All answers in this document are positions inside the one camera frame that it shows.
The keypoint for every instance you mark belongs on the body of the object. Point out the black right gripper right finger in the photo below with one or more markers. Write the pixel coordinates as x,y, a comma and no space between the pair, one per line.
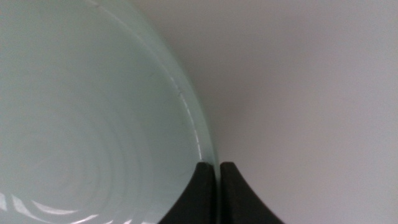
239,202

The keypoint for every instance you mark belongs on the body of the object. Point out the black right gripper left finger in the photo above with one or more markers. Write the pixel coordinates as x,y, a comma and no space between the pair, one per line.
196,202

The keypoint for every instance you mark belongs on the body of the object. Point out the pale green shallow bowl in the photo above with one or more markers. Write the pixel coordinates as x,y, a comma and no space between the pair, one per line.
93,109

